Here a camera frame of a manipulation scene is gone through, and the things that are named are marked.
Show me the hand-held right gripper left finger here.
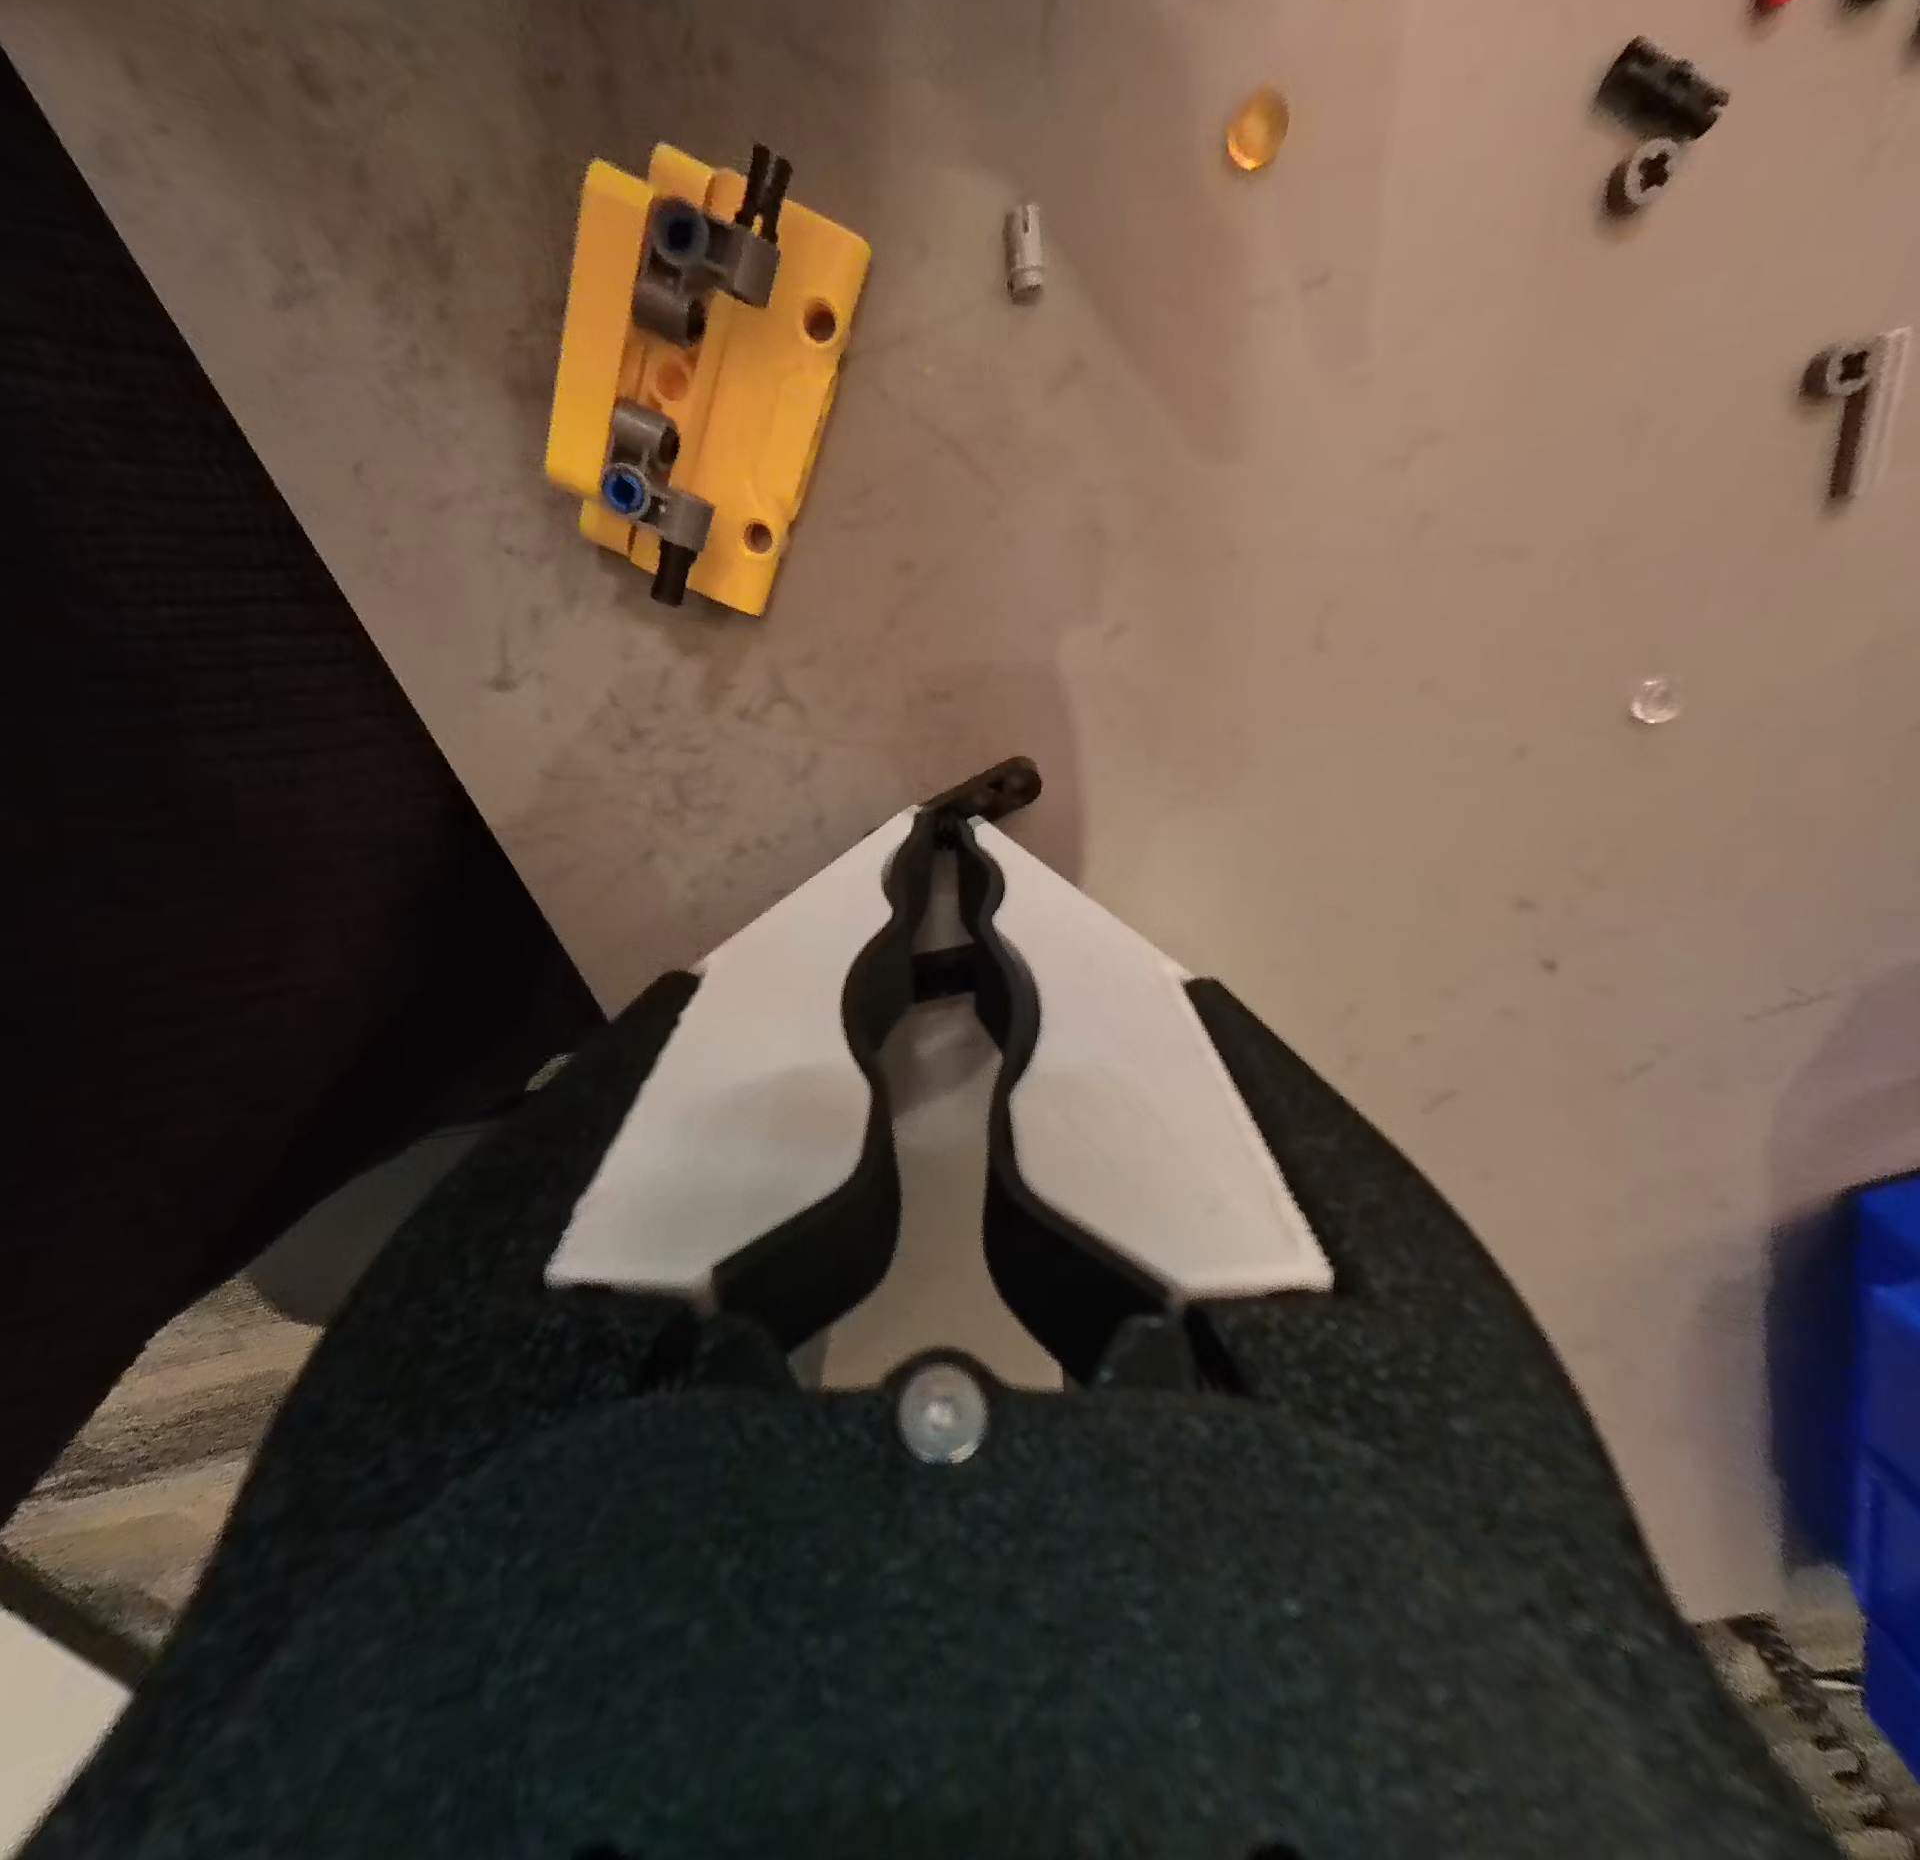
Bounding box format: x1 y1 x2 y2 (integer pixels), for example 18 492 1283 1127
544 806 940 1368

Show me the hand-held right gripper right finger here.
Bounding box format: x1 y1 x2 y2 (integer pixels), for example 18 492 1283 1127
957 813 1336 1390

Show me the yellow brick panel assembly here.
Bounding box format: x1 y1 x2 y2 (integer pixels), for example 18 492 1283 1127
539 138 875 619

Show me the blue storage bin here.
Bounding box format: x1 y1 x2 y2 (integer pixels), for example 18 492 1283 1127
1766 1168 1920 1860

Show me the grey axle connector piece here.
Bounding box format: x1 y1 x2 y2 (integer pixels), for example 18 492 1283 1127
1804 328 1895 505

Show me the grey brick bush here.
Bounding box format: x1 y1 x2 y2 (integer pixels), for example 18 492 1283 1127
1601 135 1689 220

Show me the black double pin connector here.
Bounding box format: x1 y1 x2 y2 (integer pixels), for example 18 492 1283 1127
1595 38 1729 138

